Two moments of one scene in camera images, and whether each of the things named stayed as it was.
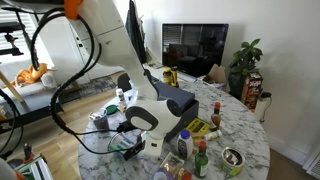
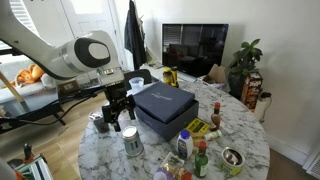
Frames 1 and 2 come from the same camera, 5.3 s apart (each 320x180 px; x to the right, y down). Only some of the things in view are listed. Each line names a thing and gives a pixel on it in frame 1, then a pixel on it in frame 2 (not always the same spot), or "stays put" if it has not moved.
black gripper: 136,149 to 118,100
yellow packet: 197,127 stays put
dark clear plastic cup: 101,121 stays put
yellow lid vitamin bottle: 167,75 stays put
